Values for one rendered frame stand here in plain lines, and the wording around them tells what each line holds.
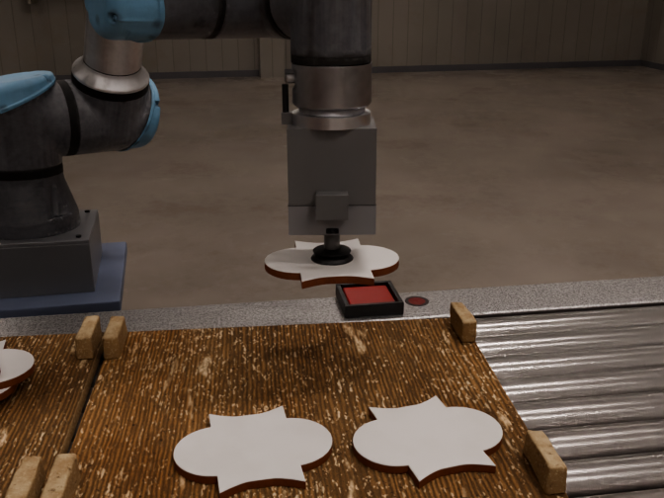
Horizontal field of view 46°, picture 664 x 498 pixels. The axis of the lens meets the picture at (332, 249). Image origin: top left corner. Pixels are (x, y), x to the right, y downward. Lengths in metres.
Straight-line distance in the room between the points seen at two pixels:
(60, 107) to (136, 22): 0.52
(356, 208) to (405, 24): 9.83
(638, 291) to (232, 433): 0.64
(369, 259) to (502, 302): 0.31
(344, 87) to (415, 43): 9.90
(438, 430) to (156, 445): 0.25
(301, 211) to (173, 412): 0.23
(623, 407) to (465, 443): 0.21
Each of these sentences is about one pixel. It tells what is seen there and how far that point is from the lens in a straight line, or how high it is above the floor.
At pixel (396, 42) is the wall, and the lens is 10.54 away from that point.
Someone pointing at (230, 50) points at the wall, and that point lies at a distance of 10.15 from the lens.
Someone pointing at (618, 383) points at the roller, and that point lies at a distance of 0.90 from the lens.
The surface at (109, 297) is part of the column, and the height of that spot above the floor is 0.87.
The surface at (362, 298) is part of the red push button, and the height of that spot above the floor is 0.93.
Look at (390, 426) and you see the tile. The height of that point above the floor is 0.94.
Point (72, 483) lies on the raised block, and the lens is 0.68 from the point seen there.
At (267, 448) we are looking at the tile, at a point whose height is 0.94.
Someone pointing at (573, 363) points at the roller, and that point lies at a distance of 0.93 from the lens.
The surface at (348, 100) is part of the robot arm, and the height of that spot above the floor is 1.22.
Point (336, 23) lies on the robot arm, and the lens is 0.71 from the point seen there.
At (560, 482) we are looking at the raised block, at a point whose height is 0.95.
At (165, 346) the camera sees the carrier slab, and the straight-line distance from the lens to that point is 0.90.
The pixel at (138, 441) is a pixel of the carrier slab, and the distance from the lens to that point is 0.74.
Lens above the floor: 1.33
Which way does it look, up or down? 20 degrees down
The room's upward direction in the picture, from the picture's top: straight up
